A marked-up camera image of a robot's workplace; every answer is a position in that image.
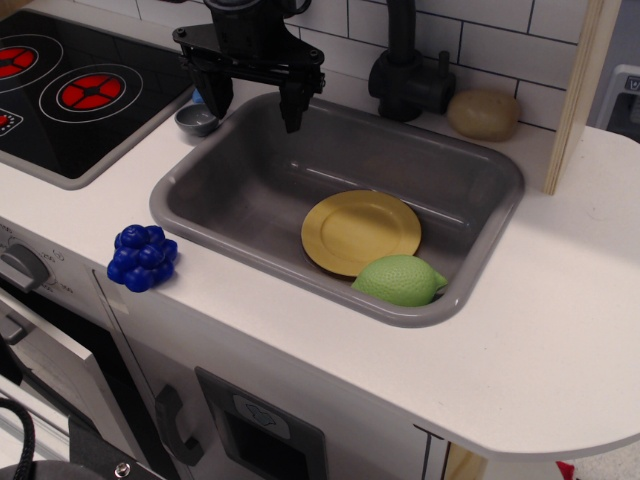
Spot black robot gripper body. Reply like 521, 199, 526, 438
173, 1, 325, 94

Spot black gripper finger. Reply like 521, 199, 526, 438
279, 81, 313, 133
187, 62, 234, 119

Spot blue toy blueberry cluster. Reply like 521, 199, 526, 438
107, 224, 178, 293

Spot grey plastic sink basin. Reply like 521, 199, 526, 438
150, 93, 525, 328

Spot yellow toy plate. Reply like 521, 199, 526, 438
301, 190, 422, 277

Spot small blue object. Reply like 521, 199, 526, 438
192, 90, 204, 104

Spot small grey bowl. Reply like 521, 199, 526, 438
174, 103, 220, 137

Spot black toy faucet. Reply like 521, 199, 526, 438
368, 1, 456, 122

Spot black toy stove top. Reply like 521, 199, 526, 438
1, 10, 193, 190

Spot beige toy potato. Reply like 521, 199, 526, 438
446, 89, 521, 142

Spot green toy lime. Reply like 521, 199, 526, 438
351, 255, 448, 307

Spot grey oven knob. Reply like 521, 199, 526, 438
1, 244, 50, 293

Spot grey dishwasher panel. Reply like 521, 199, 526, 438
195, 367, 329, 480

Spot grey oven door handle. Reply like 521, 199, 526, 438
0, 315, 28, 345

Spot light wooden side post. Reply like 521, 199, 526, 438
542, 0, 621, 195

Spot black cable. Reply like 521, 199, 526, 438
0, 398, 37, 480

